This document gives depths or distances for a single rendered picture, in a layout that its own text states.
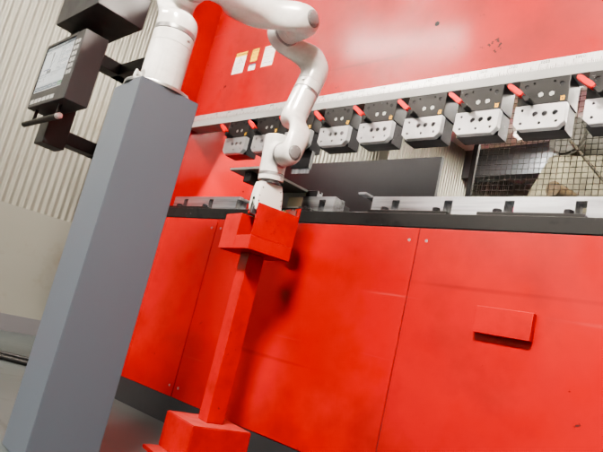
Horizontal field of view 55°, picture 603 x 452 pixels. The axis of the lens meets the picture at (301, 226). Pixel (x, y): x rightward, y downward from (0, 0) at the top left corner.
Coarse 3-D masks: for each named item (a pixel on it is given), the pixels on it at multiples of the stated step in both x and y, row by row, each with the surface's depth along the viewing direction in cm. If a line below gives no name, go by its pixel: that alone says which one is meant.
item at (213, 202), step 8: (176, 200) 289; (184, 200) 284; (192, 200) 279; (200, 200) 275; (208, 200) 271; (216, 200) 266; (224, 200) 262; (232, 200) 258; (240, 200) 257; (248, 200) 259; (216, 208) 265; (224, 208) 261; (232, 208) 257; (240, 208) 258
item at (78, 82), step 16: (80, 32) 277; (48, 48) 304; (80, 48) 272; (96, 48) 277; (80, 64) 272; (96, 64) 277; (64, 80) 273; (80, 80) 272; (32, 96) 297; (48, 96) 280; (64, 96) 267; (80, 96) 272; (48, 112) 296; (64, 112) 289
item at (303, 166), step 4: (304, 152) 239; (308, 152) 238; (312, 152) 237; (304, 156) 239; (308, 156) 237; (312, 156) 237; (300, 160) 240; (304, 160) 238; (308, 160) 236; (312, 160) 237; (296, 164) 240; (300, 164) 239; (304, 164) 237; (308, 164) 236; (292, 168) 242; (296, 168) 240; (300, 168) 239; (304, 168) 237; (308, 168) 236; (292, 172) 242; (296, 172) 240; (300, 172) 239; (304, 172) 237; (308, 172) 236
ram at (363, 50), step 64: (320, 0) 258; (384, 0) 230; (448, 0) 208; (512, 0) 189; (576, 0) 174; (256, 64) 276; (384, 64) 220; (448, 64) 199; (512, 64) 182; (192, 128) 299
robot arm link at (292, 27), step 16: (192, 0) 170; (208, 0) 171; (224, 0) 173; (240, 0) 178; (256, 0) 182; (272, 0) 186; (240, 16) 182; (256, 16) 183; (272, 16) 185; (288, 16) 186; (304, 16) 186; (288, 32) 192; (304, 32) 189
